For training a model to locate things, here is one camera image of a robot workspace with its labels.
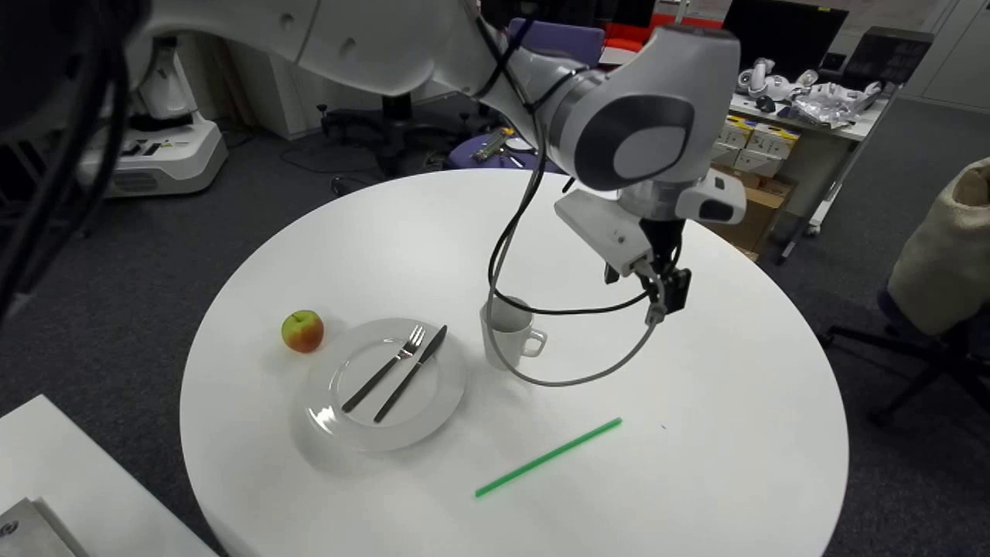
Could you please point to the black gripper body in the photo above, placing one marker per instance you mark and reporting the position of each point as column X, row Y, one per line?
column 664, row 278

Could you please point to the cardboard box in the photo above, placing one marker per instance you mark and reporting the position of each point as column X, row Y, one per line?
column 765, row 201

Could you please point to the black handled knife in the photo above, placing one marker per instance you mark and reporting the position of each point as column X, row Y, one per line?
column 414, row 371

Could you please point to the white round plate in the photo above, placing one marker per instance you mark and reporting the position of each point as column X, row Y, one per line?
column 350, row 360

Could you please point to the cluttered white desk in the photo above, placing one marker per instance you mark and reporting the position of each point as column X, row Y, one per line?
column 829, row 116

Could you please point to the red green apple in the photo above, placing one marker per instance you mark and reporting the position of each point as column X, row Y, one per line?
column 301, row 333

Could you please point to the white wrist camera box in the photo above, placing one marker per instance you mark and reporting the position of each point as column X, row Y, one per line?
column 608, row 231

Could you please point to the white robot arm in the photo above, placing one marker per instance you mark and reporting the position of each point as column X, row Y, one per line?
column 637, row 138

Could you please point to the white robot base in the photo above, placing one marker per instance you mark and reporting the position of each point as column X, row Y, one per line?
column 171, row 145

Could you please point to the green plastic straw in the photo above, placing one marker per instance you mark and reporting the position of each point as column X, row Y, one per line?
column 546, row 455

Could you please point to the white ceramic cup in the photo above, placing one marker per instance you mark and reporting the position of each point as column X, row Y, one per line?
column 512, row 333

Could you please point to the cream jacket on chair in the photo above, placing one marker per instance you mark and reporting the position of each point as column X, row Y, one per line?
column 942, row 273

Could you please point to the black handled fork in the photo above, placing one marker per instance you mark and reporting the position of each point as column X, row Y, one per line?
column 405, row 350

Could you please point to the black office chair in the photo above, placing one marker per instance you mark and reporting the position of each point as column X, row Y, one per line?
column 952, row 352

